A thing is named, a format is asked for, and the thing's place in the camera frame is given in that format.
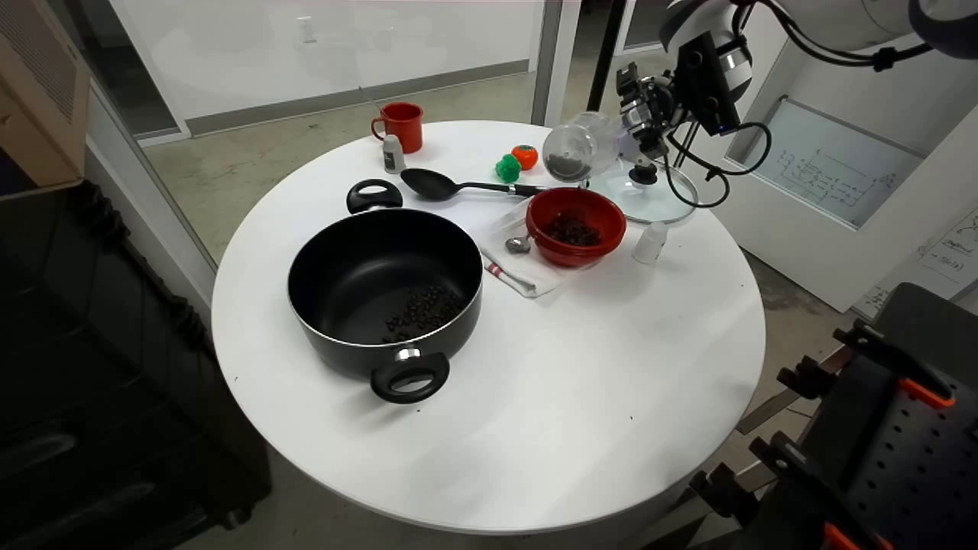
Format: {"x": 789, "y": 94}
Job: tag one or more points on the white round table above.
{"x": 561, "y": 409}

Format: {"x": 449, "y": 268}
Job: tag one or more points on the black orange clamp rear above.
{"x": 908, "y": 375}

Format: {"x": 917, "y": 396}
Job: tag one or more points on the green toy vegetable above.
{"x": 508, "y": 168}

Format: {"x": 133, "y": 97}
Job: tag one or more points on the small metal spoon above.
{"x": 506, "y": 268}

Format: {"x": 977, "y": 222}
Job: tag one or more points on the orange toy tomato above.
{"x": 526, "y": 158}

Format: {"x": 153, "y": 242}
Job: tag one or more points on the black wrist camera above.
{"x": 703, "y": 91}

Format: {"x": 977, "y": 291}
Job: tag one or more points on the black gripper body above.
{"x": 665, "y": 105}

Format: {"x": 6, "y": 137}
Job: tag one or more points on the black breadboard mounting plate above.
{"x": 912, "y": 471}

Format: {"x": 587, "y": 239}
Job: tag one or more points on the red bowl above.
{"x": 574, "y": 226}

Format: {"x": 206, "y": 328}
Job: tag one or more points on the black tripod stand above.
{"x": 605, "y": 53}

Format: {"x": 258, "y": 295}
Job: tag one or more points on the black ladle spoon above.
{"x": 439, "y": 188}

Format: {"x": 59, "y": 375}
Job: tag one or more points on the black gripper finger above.
{"x": 630, "y": 87}
{"x": 645, "y": 133}

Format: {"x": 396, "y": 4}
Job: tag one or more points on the black orange clamp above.
{"x": 908, "y": 375}
{"x": 811, "y": 506}

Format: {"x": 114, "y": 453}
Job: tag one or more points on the black orange clamp front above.
{"x": 811, "y": 506}

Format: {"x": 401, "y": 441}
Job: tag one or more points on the grey salt shaker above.
{"x": 393, "y": 155}

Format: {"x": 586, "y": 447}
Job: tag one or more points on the black cooking pot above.
{"x": 390, "y": 291}

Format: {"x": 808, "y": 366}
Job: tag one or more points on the red cup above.
{"x": 401, "y": 120}

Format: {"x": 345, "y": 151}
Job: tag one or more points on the glass pot lid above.
{"x": 645, "y": 193}

